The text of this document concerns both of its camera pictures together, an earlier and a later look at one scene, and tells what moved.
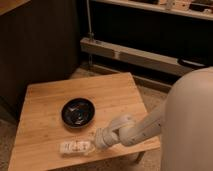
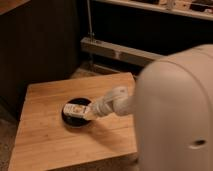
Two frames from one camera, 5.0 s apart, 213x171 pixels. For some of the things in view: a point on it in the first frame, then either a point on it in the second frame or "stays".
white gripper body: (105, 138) → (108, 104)
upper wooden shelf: (202, 9) stays
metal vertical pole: (91, 34) stays
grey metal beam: (146, 59) stays
